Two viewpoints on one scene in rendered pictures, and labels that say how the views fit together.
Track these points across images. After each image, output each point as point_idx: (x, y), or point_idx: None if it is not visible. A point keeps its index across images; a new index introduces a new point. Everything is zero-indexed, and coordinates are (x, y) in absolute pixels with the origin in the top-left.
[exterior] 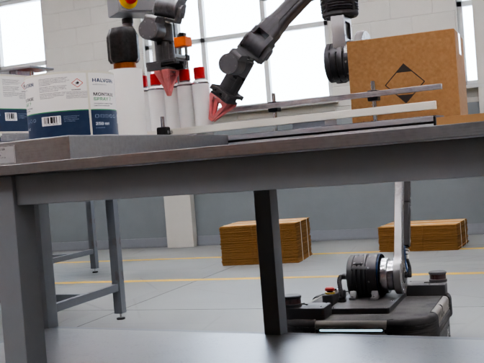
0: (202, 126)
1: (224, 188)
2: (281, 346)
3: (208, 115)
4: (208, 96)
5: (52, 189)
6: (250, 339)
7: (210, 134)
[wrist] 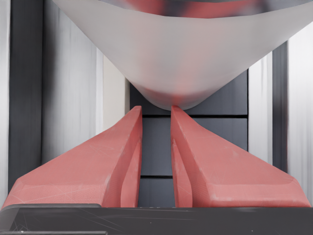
0: (103, 90)
1: None
2: None
3: (150, 98)
4: (164, 83)
5: None
6: None
7: (159, 107)
